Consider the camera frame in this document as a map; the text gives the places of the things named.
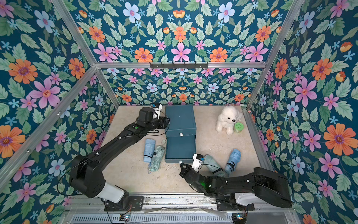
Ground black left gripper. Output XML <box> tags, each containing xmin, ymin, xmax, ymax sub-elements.
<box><xmin>145</xmin><ymin>118</ymin><xmax>171</xmax><ymax>133</ymax></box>

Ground teal drawer cabinet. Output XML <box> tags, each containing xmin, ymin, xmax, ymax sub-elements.
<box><xmin>165</xmin><ymin>105</ymin><xmax>197</xmax><ymax>164</ymax></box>

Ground light blue umbrella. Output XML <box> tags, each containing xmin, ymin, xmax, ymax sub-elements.
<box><xmin>143</xmin><ymin>139</ymin><xmax>156</xmax><ymax>163</ymax></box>
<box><xmin>224</xmin><ymin>149</ymin><xmax>241</xmax><ymax>176</ymax></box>

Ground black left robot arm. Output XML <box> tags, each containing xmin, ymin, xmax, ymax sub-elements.
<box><xmin>69</xmin><ymin>107</ymin><xmax>170</xmax><ymax>203</ymax></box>

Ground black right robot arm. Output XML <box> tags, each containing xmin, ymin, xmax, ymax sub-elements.
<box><xmin>180</xmin><ymin>163</ymin><xmax>292</xmax><ymax>208</ymax></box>

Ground mint green folded umbrella left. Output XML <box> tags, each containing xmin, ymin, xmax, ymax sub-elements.
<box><xmin>148</xmin><ymin>140</ymin><xmax>167</xmax><ymax>174</ymax></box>

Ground white plush dog toy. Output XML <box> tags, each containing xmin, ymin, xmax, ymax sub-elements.
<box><xmin>216</xmin><ymin>105</ymin><xmax>243</xmax><ymax>135</ymax></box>

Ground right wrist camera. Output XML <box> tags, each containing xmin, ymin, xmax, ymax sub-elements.
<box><xmin>192</xmin><ymin>154</ymin><xmax>205</xmax><ymax>172</ymax></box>

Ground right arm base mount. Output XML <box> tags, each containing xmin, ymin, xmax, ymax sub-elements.
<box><xmin>216</xmin><ymin>193</ymin><xmax>255</xmax><ymax>211</ymax></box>

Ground black hook rail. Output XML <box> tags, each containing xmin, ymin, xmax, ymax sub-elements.
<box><xmin>149</xmin><ymin>62</ymin><xmax>209</xmax><ymax>70</ymax></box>

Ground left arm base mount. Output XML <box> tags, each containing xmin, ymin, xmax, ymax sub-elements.
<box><xmin>104</xmin><ymin>196</ymin><xmax>144</xmax><ymax>212</ymax></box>

